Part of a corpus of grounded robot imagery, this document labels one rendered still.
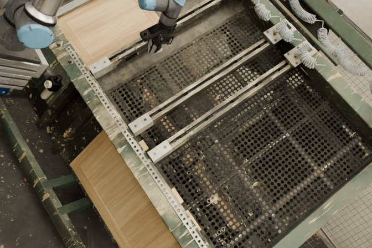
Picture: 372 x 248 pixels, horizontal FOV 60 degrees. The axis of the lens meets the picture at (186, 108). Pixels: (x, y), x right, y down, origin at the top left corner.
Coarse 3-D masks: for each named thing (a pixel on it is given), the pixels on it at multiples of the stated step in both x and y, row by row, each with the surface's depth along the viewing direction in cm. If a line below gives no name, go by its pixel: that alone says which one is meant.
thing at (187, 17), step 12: (216, 0) 209; (228, 0) 216; (192, 12) 207; (204, 12) 209; (180, 24) 203; (120, 48) 193; (132, 48) 194; (144, 48) 199; (108, 60) 190; (120, 60) 193; (96, 72) 187
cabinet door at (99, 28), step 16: (96, 0) 211; (112, 0) 212; (128, 0) 213; (64, 16) 206; (80, 16) 207; (96, 16) 207; (112, 16) 208; (128, 16) 208; (144, 16) 209; (64, 32) 201; (80, 32) 202; (96, 32) 203; (112, 32) 203; (128, 32) 204; (80, 48) 198; (96, 48) 199; (112, 48) 199
